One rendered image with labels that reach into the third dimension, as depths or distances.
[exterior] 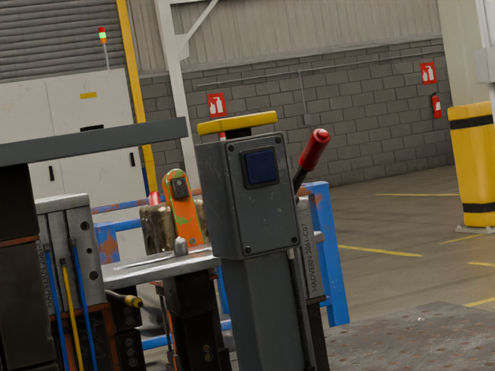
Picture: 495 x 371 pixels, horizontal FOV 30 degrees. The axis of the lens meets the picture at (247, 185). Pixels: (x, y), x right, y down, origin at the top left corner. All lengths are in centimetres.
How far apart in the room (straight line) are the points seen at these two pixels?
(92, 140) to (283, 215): 21
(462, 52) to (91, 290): 728
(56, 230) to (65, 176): 805
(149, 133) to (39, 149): 9
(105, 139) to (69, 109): 827
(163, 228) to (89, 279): 40
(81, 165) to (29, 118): 66
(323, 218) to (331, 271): 18
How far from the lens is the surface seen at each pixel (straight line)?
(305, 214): 106
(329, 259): 312
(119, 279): 110
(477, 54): 497
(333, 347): 186
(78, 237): 96
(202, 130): 89
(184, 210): 136
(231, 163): 85
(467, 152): 816
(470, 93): 812
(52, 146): 76
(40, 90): 902
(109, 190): 908
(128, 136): 78
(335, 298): 314
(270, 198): 86
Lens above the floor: 114
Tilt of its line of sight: 3 degrees down
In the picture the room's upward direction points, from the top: 9 degrees counter-clockwise
